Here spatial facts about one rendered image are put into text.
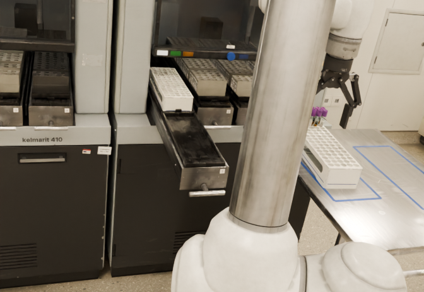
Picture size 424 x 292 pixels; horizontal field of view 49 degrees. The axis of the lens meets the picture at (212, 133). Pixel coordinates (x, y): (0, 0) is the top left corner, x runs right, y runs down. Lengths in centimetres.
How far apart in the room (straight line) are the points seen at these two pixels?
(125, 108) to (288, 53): 107
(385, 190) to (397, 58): 228
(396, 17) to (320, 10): 275
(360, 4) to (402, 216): 54
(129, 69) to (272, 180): 100
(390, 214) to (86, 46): 104
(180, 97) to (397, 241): 80
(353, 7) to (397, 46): 228
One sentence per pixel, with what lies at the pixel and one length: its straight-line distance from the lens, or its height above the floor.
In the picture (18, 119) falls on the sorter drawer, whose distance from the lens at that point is 160.
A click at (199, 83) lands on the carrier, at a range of 169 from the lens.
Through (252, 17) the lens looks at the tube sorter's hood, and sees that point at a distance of 168.
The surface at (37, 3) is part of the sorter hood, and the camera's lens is 155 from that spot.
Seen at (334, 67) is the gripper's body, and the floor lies 110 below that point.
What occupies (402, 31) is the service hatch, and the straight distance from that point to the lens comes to 351.
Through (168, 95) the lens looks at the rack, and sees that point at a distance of 157.
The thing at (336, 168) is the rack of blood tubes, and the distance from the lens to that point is 126.
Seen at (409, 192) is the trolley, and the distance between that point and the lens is 140.
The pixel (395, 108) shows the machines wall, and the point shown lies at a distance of 375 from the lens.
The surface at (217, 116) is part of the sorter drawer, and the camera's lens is 168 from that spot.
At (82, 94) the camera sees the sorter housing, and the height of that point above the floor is 81.
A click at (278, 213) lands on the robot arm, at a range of 76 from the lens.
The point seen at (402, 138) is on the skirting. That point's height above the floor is 3.
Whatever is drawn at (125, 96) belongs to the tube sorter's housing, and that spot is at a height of 81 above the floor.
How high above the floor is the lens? 144
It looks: 26 degrees down
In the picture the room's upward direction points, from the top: 9 degrees clockwise
